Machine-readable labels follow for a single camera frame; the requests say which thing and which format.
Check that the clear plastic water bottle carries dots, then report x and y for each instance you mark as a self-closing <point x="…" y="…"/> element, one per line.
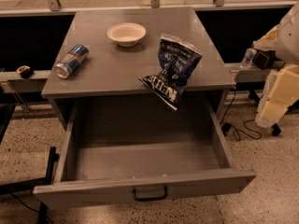
<point x="248" y="58"/>

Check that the black yellow tape measure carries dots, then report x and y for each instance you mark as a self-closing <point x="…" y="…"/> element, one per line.
<point x="25" y="71"/>

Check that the black stand base left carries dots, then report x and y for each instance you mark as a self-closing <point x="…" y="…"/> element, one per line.
<point x="42" y="217"/>

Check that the grey window ledge rail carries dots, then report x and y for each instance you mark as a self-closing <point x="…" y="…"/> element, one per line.
<point x="25" y="12"/>

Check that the blue energy drink can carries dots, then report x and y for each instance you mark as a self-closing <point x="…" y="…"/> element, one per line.
<point x="71" y="61"/>

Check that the black chair leg base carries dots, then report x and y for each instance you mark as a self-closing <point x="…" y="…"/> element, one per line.
<point x="265" y="113"/>

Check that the small black box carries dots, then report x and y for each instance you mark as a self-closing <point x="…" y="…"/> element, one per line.
<point x="264" y="59"/>

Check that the grey cabinet with top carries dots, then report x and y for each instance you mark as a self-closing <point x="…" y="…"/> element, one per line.
<point x="113" y="70"/>

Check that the open grey top drawer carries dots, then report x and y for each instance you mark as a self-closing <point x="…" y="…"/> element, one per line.
<point x="115" y="144"/>

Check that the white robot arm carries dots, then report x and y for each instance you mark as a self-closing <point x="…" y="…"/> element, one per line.
<point x="281" y="89"/>

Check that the blue chip bag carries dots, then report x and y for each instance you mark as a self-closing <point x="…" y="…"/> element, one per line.
<point x="177" y="59"/>

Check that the black drawer handle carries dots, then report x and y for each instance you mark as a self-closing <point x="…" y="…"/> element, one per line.
<point x="150" y="195"/>

